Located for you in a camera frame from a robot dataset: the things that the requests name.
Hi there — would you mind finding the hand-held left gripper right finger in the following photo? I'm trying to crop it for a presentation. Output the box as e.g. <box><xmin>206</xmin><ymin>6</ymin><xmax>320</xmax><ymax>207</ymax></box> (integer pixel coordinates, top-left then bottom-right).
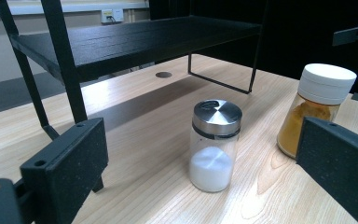
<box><xmin>296</xmin><ymin>116</ymin><xmax>358</xmax><ymax>224</ymax></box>

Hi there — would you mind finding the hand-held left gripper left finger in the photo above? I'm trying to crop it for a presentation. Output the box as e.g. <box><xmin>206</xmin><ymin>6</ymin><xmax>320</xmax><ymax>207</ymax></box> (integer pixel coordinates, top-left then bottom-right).
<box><xmin>20</xmin><ymin>117</ymin><xmax>109</xmax><ymax>224</ymax></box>

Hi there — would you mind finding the orange spice jar white lid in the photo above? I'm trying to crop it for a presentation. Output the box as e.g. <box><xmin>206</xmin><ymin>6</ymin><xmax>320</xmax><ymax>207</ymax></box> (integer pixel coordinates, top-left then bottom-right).
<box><xmin>276</xmin><ymin>63</ymin><xmax>358</xmax><ymax>160</ymax></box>

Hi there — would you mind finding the glass salt jar metal lid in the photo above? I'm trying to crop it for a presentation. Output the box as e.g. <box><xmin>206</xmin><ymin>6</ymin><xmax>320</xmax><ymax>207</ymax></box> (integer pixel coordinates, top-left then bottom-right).
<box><xmin>188</xmin><ymin>98</ymin><xmax>243</xmax><ymax>193</ymax></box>

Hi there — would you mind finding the black two-tier shelf rack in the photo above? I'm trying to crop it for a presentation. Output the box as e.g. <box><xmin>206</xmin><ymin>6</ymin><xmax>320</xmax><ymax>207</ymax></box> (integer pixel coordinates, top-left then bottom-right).
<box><xmin>0</xmin><ymin>0</ymin><xmax>264</xmax><ymax>194</ymax></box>

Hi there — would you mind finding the black curtain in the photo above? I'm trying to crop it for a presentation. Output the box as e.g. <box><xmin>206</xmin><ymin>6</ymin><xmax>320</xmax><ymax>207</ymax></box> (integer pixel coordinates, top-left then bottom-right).
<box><xmin>148</xmin><ymin>0</ymin><xmax>358</xmax><ymax>101</ymax></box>

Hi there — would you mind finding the white wall outlet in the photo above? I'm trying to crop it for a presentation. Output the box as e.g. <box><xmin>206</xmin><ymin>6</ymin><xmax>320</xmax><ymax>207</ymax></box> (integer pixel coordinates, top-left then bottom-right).
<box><xmin>101</xmin><ymin>8</ymin><xmax>125</xmax><ymax>24</ymax></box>

